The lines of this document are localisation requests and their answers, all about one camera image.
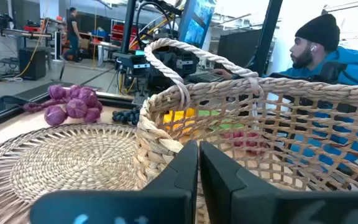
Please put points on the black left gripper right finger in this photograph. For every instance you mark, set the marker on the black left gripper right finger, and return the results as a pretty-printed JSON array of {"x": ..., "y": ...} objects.
[{"x": 244, "y": 202}]

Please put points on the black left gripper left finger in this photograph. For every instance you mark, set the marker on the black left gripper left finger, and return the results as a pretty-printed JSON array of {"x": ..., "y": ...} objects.
[{"x": 166, "y": 199}]

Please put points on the yellow bell pepper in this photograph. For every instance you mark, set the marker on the yellow bell pepper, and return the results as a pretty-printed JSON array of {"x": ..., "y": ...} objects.
[{"x": 176, "y": 116}]

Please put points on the green leafy vegetable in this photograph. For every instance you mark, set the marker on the green leafy vegetable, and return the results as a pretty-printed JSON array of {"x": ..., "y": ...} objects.
[{"x": 208, "y": 113}]

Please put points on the magenta grape bunch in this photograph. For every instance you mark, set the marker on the magenta grape bunch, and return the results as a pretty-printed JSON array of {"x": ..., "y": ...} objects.
[{"x": 237, "y": 135}]

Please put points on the dark blue grape bunch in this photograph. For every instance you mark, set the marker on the dark blue grape bunch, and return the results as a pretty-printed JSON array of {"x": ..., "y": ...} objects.
[{"x": 126, "y": 116}]

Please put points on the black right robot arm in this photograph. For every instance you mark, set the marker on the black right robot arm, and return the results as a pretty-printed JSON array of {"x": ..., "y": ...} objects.
[{"x": 166, "y": 35}]

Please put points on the black computer keyboard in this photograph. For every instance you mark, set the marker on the black computer keyboard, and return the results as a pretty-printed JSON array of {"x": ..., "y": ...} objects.
[{"x": 204, "y": 77}]

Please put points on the blue computer monitor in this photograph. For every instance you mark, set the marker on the blue computer monitor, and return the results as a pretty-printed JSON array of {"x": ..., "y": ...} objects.
[{"x": 197, "y": 21}]

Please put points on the black monitor back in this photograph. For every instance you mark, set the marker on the black monitor back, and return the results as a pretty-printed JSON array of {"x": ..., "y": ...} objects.
[{"x": 238, "y": 46}]

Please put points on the red storage bins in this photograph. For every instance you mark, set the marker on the red storage bins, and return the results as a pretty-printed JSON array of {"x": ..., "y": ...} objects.
[{"x": 118, "y": 32}]

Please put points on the round woven straw placemat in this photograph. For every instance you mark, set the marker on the round woven straw placemat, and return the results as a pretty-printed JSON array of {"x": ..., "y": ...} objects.
[{"x": 73, "y": 161}]

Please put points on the person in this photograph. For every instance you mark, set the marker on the person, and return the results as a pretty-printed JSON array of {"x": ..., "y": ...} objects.
[
  {"x": 72, "y": 31},
  {"x": 319, "y": 31}
]

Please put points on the black floor box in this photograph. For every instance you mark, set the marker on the black floor box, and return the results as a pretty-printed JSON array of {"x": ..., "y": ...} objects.
[{"x": 33, "y": 63}]

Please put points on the grey workbench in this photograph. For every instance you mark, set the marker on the grey workbench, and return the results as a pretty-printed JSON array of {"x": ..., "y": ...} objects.
[{"x": 11, "y": 32}]

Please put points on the black upright rig post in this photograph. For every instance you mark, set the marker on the black upright rig post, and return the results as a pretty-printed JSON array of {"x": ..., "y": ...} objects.
[
  {"x": 267, "y": 31},
  {"x": 128, "y": 25}
]

